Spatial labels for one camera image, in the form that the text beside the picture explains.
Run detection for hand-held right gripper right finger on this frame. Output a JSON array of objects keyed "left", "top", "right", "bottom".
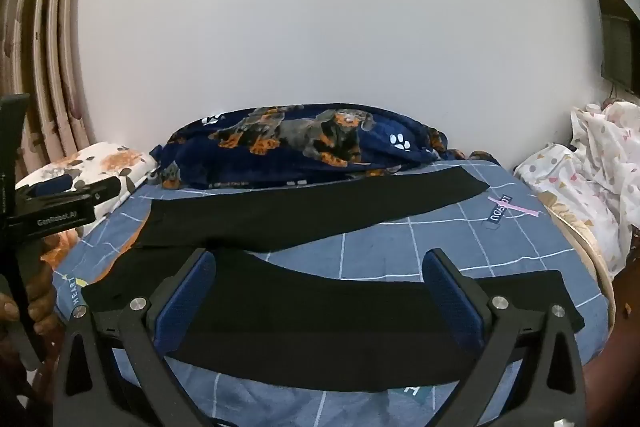
[{"left": 422, "top": 248, "right": 586, "bottom": 427}]

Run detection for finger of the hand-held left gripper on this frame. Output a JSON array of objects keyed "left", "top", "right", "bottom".
[{"left": 15, "top": 178, "right": 122, "bottom": 214}]

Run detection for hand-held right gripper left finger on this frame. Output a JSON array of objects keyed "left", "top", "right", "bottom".
[{"left": 52, "top": 248, "right": 218, "bottom": 427}]

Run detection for black pants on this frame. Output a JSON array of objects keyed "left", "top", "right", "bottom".
[{"left": 80, "top": 166, "right": 586, "bottom": 394}]

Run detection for person's left hand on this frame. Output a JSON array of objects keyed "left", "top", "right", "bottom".
[{"left": 26, "top": 254, "right": 62, "bottom": 336}]

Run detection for white floral pillow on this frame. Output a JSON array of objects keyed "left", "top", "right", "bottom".
[{"left": 15, "top": 142, "right": 158, "bottom": 228}]

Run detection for blue checked bed sheet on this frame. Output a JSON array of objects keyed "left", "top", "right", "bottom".
[{"left": 52, "top": 159, "right": 613, "bottom": 427}]

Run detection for beige patterned curtain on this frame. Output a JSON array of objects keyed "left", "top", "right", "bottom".
[{"left": 0, "top": 0, "right": 97, "bottom": 188}]

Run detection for beige mattress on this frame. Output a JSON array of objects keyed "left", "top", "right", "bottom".
[{"left": 542, "top": 202, "right": 617, "bottom": 294}]

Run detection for navy dog print blanket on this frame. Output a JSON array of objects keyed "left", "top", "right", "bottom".
[{"left": 150, "top": 103, "right": 501, "bottom": 190}]

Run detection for white dotted quilt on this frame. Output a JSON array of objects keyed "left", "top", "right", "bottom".
[{"left": 515, "top": 101, "right": 640, "bottom": 279}]

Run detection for dark wall screen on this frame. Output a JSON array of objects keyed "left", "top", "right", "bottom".
[{"left": 588, "top": 0, "right": 640, "bottom": 98}]

